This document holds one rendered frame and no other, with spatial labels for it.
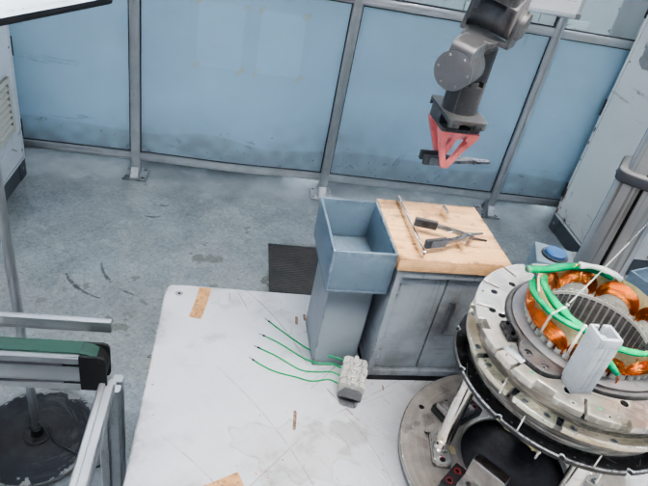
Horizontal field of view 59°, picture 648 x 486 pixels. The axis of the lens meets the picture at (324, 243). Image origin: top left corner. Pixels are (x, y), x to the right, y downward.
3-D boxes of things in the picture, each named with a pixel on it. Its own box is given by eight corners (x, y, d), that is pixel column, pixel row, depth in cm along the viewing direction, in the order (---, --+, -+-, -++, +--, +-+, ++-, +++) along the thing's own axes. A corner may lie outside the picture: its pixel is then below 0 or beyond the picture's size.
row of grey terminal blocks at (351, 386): (359, 410, 102) (364, 393, 100) (333, 402, 103) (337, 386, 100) (366, 369, 111) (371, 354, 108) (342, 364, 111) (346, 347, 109)
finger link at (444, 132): (428, 172, 95) (445, 119, 89) (417, 152, 100) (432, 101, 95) (466, 175, 96) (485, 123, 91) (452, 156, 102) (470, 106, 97)
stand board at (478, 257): (396, 270, 94) (400, 258, 93) (373, 209, 109) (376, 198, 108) (508, 278, 98) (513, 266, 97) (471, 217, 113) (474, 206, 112)
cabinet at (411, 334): (364, 380, 108) (397, 270, 94) (347, 312, 124) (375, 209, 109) (460, 382, 112) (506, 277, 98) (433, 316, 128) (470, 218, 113)
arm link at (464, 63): (536, 12, 83) (483, -13, 85) (514, 21, 74) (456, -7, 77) (497, 88, 90) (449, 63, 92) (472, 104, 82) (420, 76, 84)
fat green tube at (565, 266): (525, 279, 80) (529, 268, 79) (514, 262, 83) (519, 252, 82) (618, 287, 82) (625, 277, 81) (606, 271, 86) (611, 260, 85)
